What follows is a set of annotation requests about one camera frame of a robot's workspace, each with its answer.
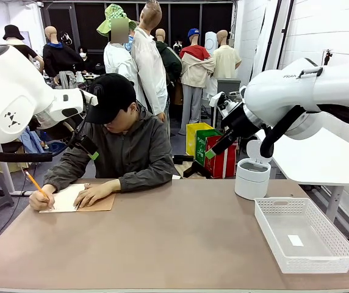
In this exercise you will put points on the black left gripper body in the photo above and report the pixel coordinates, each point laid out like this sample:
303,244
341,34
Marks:
69,135

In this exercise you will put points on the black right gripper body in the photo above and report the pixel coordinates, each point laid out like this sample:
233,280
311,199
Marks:
240,122

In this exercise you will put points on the yellow pencil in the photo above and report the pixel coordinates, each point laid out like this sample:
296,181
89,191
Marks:
34,181

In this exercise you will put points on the brown spiral notebook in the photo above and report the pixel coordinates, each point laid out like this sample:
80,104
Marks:
101,204

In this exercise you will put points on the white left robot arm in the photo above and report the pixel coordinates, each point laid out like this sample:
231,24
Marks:
6,88

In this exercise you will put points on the person's right forearm grey sleeve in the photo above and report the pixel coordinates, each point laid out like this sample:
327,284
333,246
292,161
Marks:
58,174

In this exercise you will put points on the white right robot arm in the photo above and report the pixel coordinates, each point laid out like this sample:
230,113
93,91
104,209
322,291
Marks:
284,91

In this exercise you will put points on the person's left forearm grey sleeve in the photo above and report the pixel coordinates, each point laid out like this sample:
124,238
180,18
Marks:
144,183

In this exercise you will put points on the person's left hand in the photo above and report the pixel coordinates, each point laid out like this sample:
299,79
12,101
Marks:
96,193

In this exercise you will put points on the person's right hand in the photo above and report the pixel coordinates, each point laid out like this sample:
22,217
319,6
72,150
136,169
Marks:
41,200

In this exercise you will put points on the green recycling bag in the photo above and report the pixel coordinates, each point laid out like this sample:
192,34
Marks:
200,143

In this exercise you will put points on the small white table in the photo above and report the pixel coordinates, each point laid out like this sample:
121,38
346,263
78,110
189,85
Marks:
225,166

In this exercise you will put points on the red recycling bag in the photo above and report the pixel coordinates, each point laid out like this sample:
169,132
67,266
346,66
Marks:
220,166

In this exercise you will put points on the yellow recycling bag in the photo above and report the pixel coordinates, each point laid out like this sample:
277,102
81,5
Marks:
191,137

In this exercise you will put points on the black floor stand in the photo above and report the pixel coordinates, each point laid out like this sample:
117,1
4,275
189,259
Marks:
197,169

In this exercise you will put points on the blue garment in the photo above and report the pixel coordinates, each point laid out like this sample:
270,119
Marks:
31,142

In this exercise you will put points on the grey cabinet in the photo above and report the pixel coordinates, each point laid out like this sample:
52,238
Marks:
228,85

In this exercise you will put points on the person in grey jacket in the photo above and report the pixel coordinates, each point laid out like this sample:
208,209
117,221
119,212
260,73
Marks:
131,152

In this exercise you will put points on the white lidded trash bin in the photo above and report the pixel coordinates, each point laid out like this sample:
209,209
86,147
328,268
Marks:
250,186

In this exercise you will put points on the grey plaid garment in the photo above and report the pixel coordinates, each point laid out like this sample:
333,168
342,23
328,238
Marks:
67,80

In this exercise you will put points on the black baseball cap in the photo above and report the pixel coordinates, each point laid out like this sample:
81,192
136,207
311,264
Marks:
113,94

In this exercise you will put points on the mannequin in cream shirt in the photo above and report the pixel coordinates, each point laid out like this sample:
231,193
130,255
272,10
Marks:
226,61

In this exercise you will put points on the cluttered white desk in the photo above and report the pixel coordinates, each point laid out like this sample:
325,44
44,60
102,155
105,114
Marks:
90,76

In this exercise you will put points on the beige fabric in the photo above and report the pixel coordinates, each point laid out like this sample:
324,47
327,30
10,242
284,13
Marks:
9,166

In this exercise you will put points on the mannequin in red beige jacket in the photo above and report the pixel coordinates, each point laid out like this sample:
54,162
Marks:
196,70

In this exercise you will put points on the mannequin in black sweater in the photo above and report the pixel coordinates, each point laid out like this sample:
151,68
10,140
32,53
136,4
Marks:
60,59

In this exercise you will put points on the person with face mask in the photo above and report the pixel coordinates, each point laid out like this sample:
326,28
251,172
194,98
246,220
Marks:
83,55

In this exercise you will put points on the white oval device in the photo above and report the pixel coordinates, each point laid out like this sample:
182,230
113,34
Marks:
210,42

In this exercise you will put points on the mannequin in white shirt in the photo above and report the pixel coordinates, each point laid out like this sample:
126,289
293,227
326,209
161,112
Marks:
118,62

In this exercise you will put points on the mannequin in green hoodie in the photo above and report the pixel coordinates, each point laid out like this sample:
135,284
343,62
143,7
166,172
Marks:
171,61

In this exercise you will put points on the mannequin in black top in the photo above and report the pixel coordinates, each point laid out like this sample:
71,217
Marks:
25,50

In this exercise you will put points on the black headset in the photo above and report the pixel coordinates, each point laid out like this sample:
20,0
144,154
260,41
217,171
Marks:
65,38

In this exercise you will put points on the tall mannequin white shirt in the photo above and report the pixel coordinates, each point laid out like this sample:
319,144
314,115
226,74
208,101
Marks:
150,70

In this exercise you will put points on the large white side table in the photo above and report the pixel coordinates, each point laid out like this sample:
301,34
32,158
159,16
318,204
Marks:
330,164

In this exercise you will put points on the blue cap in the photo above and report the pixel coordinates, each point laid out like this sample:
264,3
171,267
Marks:
193,31

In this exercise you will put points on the black tripod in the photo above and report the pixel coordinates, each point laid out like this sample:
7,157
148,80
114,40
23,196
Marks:
329,55

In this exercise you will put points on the black bucket hat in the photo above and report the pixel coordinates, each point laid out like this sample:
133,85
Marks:
12,32

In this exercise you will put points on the green checked sun hat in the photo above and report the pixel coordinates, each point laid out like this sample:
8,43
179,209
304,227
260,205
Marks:
107,21

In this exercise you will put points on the white rectangular label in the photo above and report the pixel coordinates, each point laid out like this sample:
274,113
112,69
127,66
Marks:
295,240

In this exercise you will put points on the white perforated plastic basket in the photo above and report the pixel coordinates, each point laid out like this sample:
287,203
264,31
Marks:
302,256

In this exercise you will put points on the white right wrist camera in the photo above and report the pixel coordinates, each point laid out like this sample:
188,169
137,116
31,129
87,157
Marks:
214,100

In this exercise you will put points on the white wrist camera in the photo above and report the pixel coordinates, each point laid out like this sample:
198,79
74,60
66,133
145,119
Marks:
214,100
90,100

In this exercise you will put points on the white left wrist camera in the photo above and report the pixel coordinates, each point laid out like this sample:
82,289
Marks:
90,100

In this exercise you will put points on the white desk frame leg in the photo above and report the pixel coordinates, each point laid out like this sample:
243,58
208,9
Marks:
5,171

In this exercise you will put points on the black wall pole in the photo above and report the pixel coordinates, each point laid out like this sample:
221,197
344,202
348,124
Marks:
286,30
274,30

